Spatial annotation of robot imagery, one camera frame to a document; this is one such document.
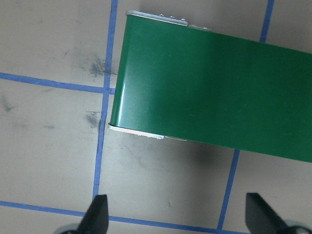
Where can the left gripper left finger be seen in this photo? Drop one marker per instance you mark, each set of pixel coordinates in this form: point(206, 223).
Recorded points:
point(96, 219)

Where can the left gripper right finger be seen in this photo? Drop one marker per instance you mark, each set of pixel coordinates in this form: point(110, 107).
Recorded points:
point(260, 218)

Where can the green conveyor belt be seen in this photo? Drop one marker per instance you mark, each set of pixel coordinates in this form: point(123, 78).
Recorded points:
point(179, 81)

